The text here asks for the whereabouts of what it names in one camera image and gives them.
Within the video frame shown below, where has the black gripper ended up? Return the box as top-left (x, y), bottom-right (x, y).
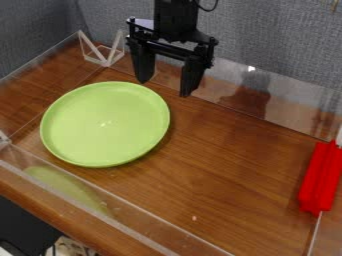
top-left (126, 0), bottom-right (217, 97)

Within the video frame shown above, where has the red star-shaped bar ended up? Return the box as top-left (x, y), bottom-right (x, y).
top-left (297, 140), bottom-right (342, 216)

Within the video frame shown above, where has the green round plate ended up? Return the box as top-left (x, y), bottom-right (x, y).
top-left (40, 81), bottom-right (171, 168)

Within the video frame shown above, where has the clear acrylic corner bracket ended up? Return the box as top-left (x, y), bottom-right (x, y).
top-left (77, 30), bottom-right (125, 67)

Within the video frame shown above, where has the clear acrylic enclosure wall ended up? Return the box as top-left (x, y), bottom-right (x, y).
top-left (0, 37), bottom-right (342, 256)

